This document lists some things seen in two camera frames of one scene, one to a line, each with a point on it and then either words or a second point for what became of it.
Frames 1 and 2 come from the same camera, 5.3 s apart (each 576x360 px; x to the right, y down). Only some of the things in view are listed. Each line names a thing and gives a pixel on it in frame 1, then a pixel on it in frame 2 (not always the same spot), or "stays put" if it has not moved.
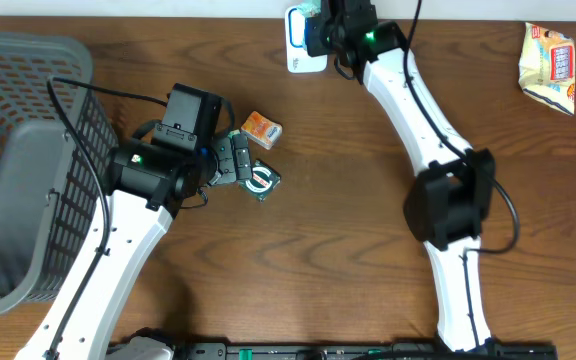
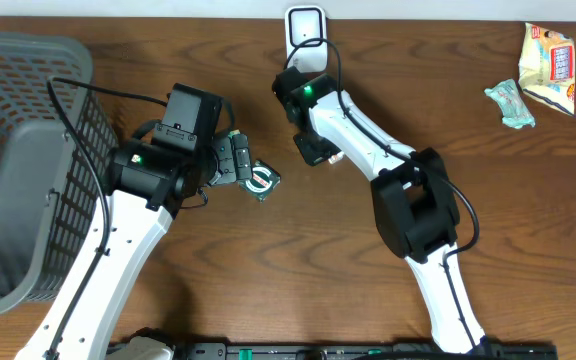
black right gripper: (312, 44) to (309, 155)
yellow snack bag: (547, 67) stays put
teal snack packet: (310, 9) to (509, 98)
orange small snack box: (262, 130) to (336, 157)
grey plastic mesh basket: (33, 195) stays put
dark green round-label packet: (263, 180) stays put
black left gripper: (235, 150) stays put
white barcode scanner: (298, 58) stays put
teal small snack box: (233, 132) stays put
